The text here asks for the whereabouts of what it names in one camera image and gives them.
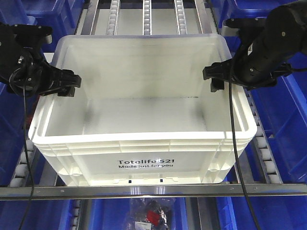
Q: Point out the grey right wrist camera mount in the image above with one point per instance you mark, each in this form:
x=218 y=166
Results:
x=233 y=26

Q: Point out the left white roller track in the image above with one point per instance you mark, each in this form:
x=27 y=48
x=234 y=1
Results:
x=21 y=172

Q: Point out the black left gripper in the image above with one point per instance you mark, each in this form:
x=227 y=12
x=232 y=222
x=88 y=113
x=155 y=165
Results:
x=26 y=73

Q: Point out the white plastic tote bin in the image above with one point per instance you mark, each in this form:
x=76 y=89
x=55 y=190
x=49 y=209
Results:
x=143 y=114

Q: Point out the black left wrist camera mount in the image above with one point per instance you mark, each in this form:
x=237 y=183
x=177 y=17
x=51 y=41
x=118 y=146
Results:
x=29 y=36

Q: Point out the blue bin back left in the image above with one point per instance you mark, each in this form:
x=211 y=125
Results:
x=61 y=15

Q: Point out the plastic bag of parts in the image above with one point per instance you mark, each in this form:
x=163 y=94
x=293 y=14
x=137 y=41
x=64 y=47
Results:
x=150 y=213

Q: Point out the blue bin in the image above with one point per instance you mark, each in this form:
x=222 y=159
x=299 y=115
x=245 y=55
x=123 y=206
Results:
x=112 y=214
x=42 y=215
x=272 y=212
x=61 y=15
x=226 y=9

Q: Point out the blue bin back right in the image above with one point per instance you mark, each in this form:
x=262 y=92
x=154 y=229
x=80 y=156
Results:
x=226 y=9

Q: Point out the white roller track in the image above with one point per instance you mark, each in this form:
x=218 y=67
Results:
x=21 y=172
x=261 y=148

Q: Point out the blue bin left shelf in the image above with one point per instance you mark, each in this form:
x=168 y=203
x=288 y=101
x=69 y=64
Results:
x=11 y=105

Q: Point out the roller track back middle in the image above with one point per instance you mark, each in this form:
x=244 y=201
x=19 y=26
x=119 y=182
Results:
x=147 y=17

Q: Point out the blue bin lower left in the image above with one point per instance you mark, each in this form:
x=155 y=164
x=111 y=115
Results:
x=42 y=215

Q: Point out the roller track back right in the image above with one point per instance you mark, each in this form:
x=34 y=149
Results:
x=180 y=17

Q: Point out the blue bin shelf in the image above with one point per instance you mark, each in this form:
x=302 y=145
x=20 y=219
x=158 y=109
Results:
x=11 y=105
x=284 y=109

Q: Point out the right white roller track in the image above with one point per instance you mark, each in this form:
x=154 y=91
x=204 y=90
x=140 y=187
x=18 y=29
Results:
x=261 y=148

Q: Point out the roller track back left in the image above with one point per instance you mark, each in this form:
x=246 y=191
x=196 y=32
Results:
x=112 y=24

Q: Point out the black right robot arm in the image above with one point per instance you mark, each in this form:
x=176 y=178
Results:
x=266 y=46

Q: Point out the blue bin lower middle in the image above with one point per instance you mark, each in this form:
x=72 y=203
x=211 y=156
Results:
x=112 y=214

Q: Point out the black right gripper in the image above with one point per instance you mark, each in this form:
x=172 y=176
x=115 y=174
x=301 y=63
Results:
x=253 y=70

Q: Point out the blue bin lower right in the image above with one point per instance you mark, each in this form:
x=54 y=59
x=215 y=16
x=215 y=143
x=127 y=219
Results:
x=272 y=212

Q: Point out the blue bin right shelf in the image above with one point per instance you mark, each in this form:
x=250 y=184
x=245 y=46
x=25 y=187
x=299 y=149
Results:
x=284 y=109

